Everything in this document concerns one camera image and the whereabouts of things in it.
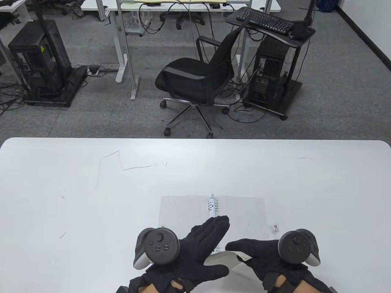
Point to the person's left hand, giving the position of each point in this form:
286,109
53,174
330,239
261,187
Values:
192,256

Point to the person's right hand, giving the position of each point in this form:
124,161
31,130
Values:
268,265

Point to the lined loose-leaf paper stack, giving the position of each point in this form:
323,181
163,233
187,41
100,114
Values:
223,258

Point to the person's right forearm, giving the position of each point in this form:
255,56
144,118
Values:
303,288

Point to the black and white controller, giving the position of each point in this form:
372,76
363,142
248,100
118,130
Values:
294,247
158,244

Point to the black cart with keyboard tray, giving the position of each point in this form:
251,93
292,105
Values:
291,91

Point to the black office chair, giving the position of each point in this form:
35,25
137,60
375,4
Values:
183,73

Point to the black computer tower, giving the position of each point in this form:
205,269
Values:
268,67
33,61

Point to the white power strip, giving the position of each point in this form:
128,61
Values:
93,71

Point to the black swivel chair base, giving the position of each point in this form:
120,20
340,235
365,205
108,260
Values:
183,19

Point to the black keyboard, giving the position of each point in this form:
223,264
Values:
262,19

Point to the dark blue seat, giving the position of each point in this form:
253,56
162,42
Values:
327,4

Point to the long white desk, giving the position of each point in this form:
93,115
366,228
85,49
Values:
91,4

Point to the black stand pole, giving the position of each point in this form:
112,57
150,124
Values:
42,21

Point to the small white desk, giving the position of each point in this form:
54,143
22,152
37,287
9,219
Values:
9,4

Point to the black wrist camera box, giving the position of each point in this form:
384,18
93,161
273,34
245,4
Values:
122,290

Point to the aluminium frame post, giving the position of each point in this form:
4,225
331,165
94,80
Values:
125,45

